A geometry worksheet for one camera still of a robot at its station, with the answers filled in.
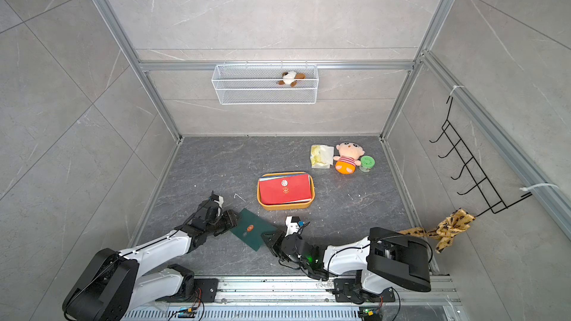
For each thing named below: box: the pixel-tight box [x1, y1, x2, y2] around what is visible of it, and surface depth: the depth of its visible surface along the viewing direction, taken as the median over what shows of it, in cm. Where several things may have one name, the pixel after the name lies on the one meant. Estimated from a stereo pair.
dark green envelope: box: [229, 208, 278, 252], surface depth 85 cm
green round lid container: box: [359, 155, 376, 174], surface depth 106 cm
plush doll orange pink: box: [333, 141, 366, 175], surface depth 106 cm
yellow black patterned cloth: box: [397, 208, 476, 254], surface depth 68 cm
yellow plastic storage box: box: [257, 170, 316, 211], surface depth 95 cm
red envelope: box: [258, 173, 312, 206], surface depth 95 cm
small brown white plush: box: [277, 71, 306, 87], surface depth 90 cm
